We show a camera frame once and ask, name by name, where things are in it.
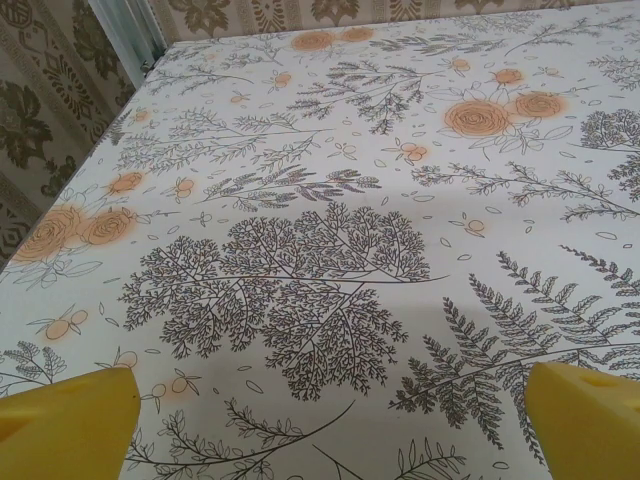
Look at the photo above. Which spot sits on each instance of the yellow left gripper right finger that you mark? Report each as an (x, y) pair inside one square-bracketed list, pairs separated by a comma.
[(590, 430)]

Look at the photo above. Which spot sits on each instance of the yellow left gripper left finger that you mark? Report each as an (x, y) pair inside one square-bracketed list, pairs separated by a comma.
[(65, 430)]

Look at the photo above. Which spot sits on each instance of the floral print tablecloth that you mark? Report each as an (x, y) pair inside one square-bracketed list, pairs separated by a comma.
[(320, 225)]

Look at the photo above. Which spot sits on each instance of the aluminium frame post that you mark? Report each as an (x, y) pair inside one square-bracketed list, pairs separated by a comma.
[(132, 30)]

